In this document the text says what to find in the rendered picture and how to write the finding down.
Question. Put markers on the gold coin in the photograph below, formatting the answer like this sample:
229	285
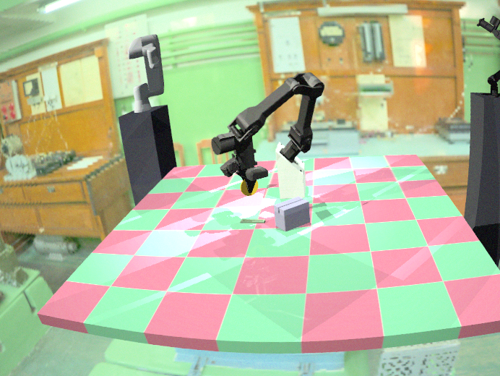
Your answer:
244	189

